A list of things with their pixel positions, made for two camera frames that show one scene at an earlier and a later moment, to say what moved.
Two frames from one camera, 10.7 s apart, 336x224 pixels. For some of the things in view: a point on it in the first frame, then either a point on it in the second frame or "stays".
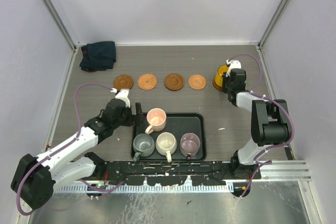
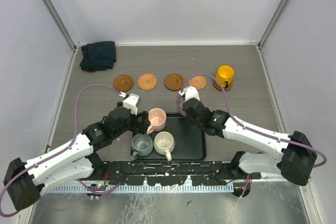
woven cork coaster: x=147 y=82 stays
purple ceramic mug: x=190 y=144 to x=180 y=100
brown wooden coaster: x=174 y=82 stays
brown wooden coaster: x=123 y=82 stays
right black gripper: x=224 y=79 to x=190 y=119
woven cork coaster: x=197 y=82 stays
